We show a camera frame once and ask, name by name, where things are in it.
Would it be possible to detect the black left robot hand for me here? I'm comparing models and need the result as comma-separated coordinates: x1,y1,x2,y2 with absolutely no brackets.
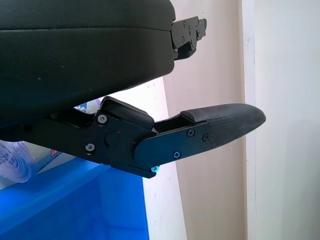
0,0,267,180

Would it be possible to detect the purple printed can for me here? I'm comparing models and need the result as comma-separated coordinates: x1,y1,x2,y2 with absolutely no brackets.
0,97,103,187

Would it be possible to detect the blue plastic tray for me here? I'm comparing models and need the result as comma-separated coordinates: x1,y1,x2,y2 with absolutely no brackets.
0,159,151,240

